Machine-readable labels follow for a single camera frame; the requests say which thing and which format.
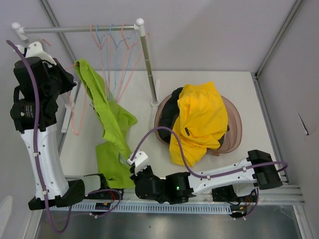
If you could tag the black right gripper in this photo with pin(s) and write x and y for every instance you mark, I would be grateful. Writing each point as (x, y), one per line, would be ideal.
(135, 177)

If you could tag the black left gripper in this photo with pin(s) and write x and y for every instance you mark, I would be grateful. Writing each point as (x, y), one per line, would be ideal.
(68, 77)

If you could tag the lime green shorts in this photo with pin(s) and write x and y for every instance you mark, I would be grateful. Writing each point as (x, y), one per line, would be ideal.
(116, 121)

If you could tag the navy dark shorts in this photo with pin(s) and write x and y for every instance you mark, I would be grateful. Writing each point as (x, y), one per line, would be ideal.
(166, 115)

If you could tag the pink wire hanger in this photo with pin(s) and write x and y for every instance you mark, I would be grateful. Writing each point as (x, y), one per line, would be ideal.
(128, 66)

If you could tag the yellow shorts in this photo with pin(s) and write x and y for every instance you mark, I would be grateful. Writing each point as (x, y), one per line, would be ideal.
(202, 122)

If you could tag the blue hanger with olive shorts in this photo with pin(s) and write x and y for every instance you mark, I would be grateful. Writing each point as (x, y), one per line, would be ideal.
(107, 54)

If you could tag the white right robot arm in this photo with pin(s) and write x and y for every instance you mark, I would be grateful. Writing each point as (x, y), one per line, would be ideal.
(257, 170)

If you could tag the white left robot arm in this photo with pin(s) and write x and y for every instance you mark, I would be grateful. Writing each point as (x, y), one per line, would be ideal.
(34, 116)

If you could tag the translucent pink plastic basin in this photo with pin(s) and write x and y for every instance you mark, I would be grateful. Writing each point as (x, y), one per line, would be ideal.
(232, 137)

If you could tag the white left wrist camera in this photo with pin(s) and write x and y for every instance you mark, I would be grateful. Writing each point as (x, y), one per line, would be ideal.
(35, 49)

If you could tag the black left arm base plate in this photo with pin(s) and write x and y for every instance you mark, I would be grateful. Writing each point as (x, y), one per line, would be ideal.
(105, 195)

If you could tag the slotted grey cable duct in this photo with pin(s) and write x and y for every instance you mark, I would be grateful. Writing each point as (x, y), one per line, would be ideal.
(130, 207)

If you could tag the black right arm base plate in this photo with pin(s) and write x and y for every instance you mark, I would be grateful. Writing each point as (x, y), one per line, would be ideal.
(227, 194)

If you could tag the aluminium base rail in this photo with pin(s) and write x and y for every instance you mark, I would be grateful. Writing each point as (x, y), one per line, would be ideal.
(78, 189)

